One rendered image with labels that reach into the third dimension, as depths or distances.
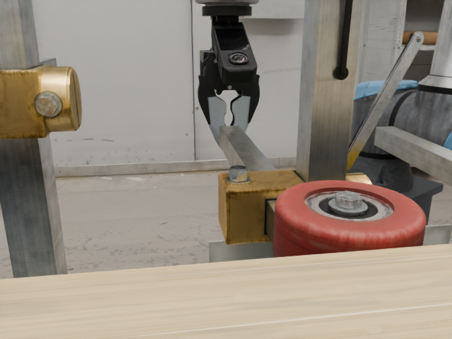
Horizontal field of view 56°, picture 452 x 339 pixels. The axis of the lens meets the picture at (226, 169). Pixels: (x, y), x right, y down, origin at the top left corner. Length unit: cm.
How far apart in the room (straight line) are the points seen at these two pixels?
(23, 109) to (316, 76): 22
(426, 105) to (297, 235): 83
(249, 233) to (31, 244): 18
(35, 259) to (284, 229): 23
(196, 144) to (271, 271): 292
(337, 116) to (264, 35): 271
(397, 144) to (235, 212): 36
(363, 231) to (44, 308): 14
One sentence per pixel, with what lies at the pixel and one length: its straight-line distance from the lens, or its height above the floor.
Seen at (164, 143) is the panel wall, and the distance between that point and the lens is 308.
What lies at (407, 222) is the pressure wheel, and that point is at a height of 91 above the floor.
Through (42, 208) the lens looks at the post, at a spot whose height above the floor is 86.
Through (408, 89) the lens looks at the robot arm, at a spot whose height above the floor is 86.
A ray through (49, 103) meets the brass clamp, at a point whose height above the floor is 95.
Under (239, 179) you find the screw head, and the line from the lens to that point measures 37.
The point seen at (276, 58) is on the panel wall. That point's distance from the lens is 309.
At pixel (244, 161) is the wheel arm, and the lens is 47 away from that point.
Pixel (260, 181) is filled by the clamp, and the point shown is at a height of 87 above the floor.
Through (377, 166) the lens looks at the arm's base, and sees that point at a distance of 114.
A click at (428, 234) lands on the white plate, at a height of 79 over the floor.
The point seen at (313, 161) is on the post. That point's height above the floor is 89.
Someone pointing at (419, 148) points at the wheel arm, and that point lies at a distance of 62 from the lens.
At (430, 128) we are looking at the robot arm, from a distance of 102.
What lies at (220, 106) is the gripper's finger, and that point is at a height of 89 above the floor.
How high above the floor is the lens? 100
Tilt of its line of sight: 18 degrees down
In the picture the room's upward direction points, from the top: straight up
